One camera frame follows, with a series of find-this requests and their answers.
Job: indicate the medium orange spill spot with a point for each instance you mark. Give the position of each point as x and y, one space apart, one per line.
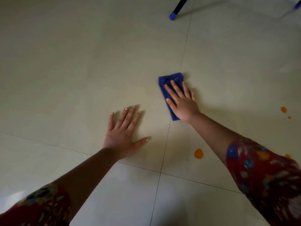
283 109

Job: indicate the person's right little finger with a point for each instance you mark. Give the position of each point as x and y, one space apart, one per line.
192 94

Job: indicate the person's left hand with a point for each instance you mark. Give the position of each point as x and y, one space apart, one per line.
120 138

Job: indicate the person's left forearm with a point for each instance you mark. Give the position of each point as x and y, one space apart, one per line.
80 178

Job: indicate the red floral right sleeve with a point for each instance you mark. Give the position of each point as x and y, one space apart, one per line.
268 181

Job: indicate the blue cloth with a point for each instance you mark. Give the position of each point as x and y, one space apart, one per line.
169 91

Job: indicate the red floral left sleeve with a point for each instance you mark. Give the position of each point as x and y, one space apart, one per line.
37 207

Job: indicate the large orange spill spot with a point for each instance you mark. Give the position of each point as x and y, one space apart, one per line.
198 153

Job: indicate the black leg with blue foot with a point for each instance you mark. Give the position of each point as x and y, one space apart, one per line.
178 8

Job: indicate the person's right hand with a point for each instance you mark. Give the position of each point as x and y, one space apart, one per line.
183 104

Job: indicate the red floral sleeve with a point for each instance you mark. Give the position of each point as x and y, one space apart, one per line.
37 207
268 181

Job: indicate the person's right middle finger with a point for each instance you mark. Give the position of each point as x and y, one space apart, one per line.
177 88

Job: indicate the person's left thumb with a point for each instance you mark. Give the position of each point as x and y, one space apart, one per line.
140 144

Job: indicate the person's left little finger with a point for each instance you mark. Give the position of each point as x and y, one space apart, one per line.
111 121

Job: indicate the white leg with blue foot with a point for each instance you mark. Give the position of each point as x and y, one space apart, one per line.
296 4

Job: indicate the person's left middle finger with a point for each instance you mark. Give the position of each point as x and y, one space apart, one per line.
128 117

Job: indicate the person's right thumb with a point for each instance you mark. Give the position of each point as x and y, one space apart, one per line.
171 104

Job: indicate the person's right forearm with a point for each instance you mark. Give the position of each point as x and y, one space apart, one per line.
211 136

